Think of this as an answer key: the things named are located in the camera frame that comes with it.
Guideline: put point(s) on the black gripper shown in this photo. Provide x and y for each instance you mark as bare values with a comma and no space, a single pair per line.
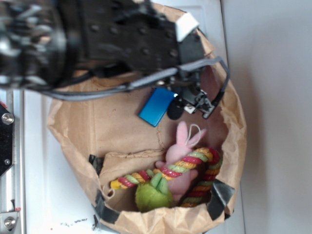
120,36

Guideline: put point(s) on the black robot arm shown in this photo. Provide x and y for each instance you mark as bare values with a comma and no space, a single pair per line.
43,42

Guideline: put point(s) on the blue rectangular block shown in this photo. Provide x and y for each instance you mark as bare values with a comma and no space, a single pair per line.
156,106

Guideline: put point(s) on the brown paper bag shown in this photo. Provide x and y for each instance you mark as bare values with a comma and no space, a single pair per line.
105,138

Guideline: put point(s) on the pink plush bunny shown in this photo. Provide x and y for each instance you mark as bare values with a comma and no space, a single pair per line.
184,145

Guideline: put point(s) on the green plush toy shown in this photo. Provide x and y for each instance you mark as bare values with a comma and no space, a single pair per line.
153,194

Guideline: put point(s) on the multicolour twisted rope toy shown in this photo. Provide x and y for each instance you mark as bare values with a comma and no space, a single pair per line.
198,156

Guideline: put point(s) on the aluminium extrusion rail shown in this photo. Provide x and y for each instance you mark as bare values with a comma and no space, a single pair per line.
12,185

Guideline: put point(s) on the metal corner bracket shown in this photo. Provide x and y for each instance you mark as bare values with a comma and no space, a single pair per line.
10,223

